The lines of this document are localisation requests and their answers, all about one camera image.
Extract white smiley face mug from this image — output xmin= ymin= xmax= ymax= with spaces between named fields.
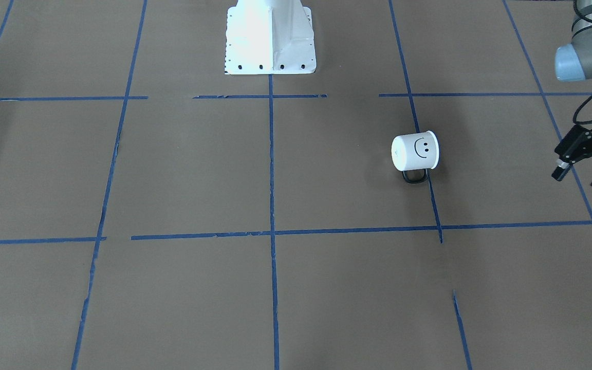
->
xmin=390 ymin=131 xmax=440 ymax=184

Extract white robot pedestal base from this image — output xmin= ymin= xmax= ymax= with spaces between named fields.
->
xmin=224 ymin=1 xmax=317 ymax=75

